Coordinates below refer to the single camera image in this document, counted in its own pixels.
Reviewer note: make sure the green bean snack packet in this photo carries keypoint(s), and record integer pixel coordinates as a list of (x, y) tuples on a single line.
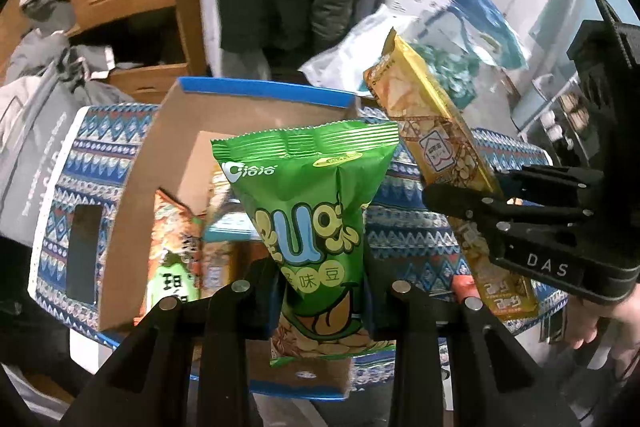
[(310, 207)]

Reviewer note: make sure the white plastic bag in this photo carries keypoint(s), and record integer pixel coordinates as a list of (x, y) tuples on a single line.
[(350, 52)]

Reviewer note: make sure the teal patterned cloth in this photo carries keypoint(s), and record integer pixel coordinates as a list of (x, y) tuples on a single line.
[(455, 72)]

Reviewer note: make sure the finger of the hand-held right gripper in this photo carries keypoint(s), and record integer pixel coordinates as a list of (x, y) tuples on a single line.
[(550, 179), (450, 199)]

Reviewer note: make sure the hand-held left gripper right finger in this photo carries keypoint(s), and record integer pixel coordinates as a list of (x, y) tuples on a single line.
[(377, 307)]

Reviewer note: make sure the teal snack packet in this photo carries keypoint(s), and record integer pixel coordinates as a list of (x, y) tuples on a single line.
[(230, 232)]

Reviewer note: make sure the shoe rack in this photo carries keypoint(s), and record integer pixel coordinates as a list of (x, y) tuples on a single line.
[(570, 112)]

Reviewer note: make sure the person's right hand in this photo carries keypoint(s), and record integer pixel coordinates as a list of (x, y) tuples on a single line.
[(615, 317)]

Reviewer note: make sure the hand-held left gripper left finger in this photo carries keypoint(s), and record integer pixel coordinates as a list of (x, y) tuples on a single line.
[(260, 302)]

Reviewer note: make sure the blue plastic bag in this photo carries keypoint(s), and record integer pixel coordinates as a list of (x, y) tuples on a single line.
[(480, 22)]

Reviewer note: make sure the black smartphone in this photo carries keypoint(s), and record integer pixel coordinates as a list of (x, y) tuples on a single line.
[(82, 252)]

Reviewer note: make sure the blue cardboard box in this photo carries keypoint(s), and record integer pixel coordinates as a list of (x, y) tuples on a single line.
[(190, 127)]

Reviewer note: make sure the grey tote bag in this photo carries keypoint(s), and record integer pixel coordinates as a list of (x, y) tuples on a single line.
[(40, 132)]

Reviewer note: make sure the grey clothes pile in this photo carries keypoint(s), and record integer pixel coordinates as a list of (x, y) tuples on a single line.
[(75, 57)]

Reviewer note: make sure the orange green snack packet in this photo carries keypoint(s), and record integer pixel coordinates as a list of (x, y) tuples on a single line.
[(170, 247)]

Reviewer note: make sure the patterned blue tablecloth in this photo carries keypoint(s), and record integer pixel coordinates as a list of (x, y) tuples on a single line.
[(415, 237)]

